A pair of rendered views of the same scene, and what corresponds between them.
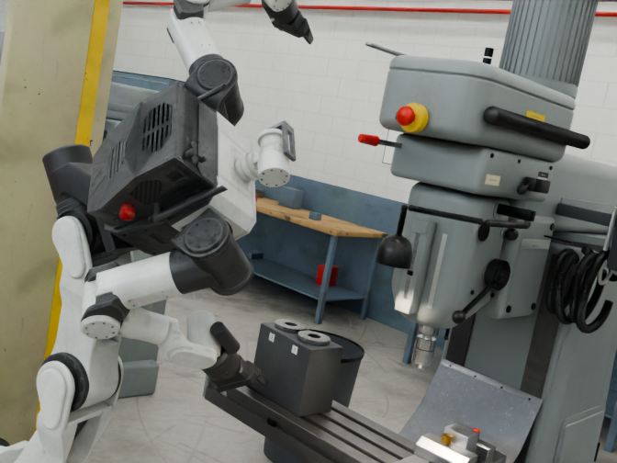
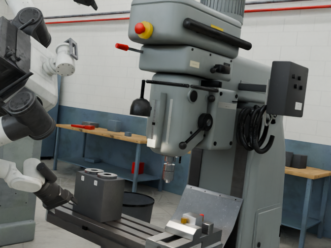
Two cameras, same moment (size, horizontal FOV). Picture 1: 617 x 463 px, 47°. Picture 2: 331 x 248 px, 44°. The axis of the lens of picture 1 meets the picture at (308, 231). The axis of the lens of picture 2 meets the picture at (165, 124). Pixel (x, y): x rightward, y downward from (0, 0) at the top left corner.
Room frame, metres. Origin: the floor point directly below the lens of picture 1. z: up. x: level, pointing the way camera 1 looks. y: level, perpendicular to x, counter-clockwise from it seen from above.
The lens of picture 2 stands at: (0.04, -0.18, 1.51)
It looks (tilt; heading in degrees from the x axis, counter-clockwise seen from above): 3 degrees down; 356
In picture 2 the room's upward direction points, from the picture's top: 6 degrees clockwise
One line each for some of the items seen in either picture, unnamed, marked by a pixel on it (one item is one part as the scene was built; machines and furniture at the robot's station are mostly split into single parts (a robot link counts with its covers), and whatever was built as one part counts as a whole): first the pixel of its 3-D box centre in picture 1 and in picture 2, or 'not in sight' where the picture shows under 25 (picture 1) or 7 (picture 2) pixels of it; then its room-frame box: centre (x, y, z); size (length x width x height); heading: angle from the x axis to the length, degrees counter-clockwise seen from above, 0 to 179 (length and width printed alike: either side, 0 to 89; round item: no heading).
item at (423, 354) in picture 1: (423, 352); (168, 172); (1.66, -0.32, 1.23); 0.05 x 0.05 x 0.06
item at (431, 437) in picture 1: (445, 454); (183, 229); (1.52, -0.39, 1.05); 0.12 x 0.06 x 0.04; 50
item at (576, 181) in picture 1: (555, 190); (240, 81); (2.03, -0.66, 1.66); 0.80 x 0.23 x 0.20; 137
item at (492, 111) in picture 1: (540, 129); (220, 36); (1.59, -0.46, 1.79); 0.45 x 0.04 x 0.04; 137
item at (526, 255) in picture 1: (487, 255); (202, 116); (1.80, -0.46, 1.47); 0.24 x 0.19 x 0.26; 47
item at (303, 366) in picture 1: (295, 364); (98, 193); (1.91, -0.03, 1.06); 0.22 x 0.12 x 0.20; 42
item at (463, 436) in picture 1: (459, 442); (191, 222); (1.56, -0.43, 1.07); 0.06 x 0.05 x 0.06; 50
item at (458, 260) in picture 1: (446, 255); (176, 114); (1.66, -0.33, 1.47); 0.21 x 0.19 x 0.32; 47
